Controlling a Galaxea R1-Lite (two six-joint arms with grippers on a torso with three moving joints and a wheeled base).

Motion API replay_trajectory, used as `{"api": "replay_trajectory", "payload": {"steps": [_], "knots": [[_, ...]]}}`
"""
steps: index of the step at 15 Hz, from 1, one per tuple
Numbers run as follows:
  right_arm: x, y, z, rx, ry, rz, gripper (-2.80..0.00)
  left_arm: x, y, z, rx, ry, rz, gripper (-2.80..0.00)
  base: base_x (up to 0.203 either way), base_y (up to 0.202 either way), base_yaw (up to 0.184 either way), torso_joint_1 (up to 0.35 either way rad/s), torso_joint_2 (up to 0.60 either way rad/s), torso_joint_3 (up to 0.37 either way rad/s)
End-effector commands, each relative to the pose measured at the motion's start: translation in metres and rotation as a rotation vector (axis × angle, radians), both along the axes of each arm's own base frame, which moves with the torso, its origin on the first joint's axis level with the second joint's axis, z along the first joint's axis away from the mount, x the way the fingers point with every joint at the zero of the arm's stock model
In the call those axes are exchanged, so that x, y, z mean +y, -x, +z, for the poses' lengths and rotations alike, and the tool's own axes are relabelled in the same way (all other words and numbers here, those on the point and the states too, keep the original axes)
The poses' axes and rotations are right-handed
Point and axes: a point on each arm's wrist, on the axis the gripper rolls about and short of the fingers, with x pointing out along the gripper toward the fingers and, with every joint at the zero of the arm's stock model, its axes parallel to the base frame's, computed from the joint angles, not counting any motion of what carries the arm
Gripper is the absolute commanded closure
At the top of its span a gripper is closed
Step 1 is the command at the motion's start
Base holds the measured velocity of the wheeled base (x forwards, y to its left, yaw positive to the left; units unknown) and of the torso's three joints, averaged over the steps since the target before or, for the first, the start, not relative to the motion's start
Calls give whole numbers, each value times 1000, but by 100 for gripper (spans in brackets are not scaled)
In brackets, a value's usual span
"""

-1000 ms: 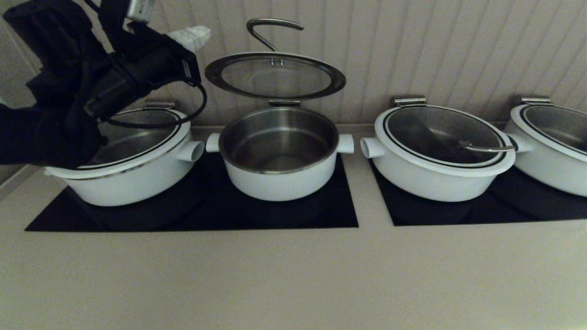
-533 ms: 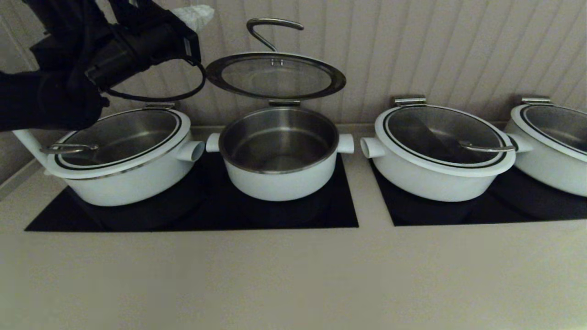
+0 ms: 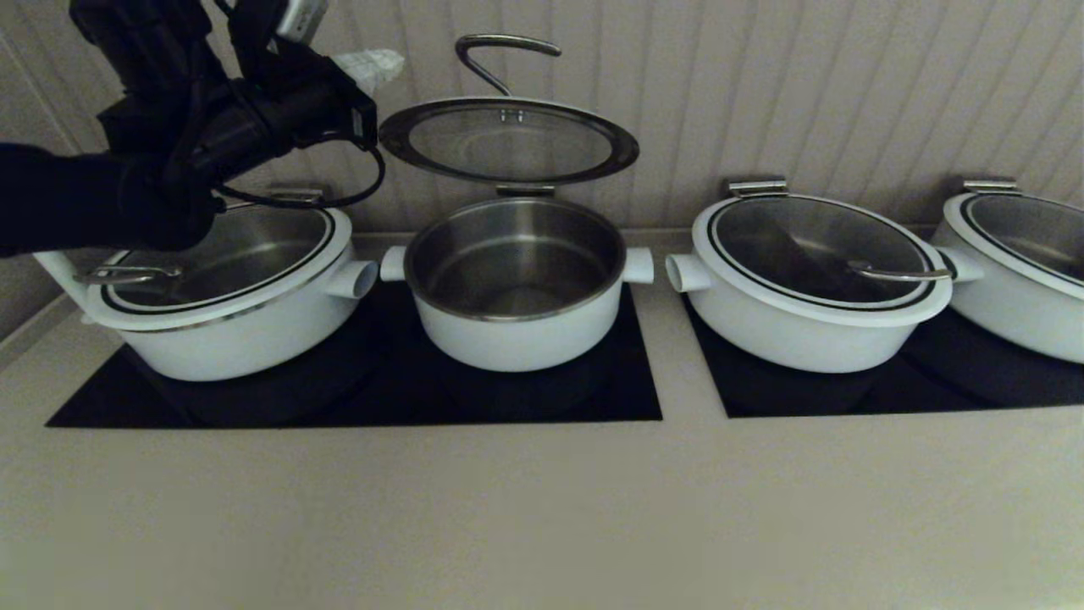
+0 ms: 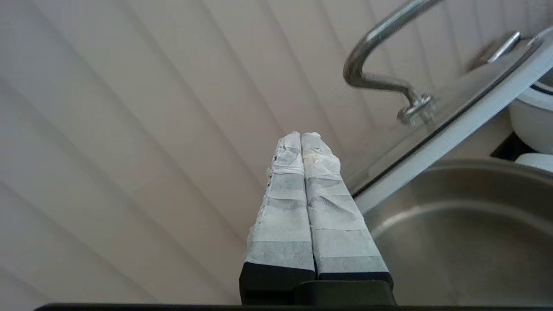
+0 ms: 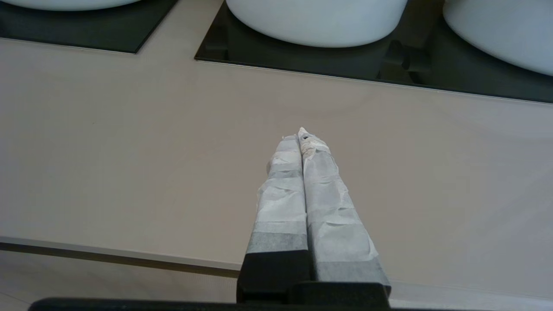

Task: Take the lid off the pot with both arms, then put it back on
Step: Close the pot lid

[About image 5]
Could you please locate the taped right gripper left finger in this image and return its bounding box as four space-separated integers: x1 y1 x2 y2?
236 135 311 303

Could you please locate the black glass cooktop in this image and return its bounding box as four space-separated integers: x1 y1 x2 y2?
0 0 180 55
194 0 553 105

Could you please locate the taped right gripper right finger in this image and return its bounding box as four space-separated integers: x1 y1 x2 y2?
298 127 392 298

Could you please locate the white round pot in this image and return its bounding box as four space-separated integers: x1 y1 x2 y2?
443 0 553 77
0 0 143 12
225 0 409 48

